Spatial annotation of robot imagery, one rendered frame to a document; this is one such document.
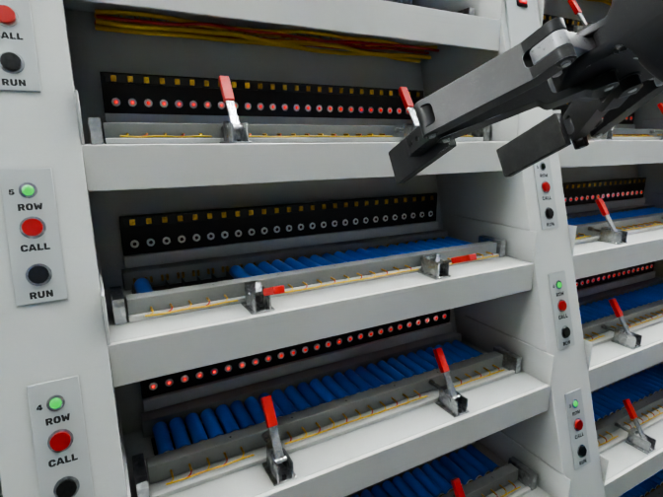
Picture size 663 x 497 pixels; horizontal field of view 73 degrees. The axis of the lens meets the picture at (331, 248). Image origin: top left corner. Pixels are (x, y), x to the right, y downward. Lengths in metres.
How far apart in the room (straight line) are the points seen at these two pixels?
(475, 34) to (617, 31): 0.50
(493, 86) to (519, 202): 0.49
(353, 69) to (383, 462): 0.65
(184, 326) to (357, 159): 0.29
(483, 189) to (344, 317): 0.38
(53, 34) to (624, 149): 0.92
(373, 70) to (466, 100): 0.60
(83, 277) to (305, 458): 0.33
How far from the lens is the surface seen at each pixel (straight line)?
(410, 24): 0.72
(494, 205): 0.81
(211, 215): 0.67
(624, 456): 1.05
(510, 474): 0.89
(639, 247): 1.02
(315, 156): 0.56
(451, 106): 0.31
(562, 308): 0.82
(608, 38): 0.31
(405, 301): 0.61
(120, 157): 0.50
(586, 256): 0.88
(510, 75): 0.30
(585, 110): 0.41
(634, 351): 1.00
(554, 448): 0.86
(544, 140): 0.45
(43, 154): 0.50
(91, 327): 0.49
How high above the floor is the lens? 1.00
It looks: level
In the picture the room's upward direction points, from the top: 8 degrees counter-clockwise
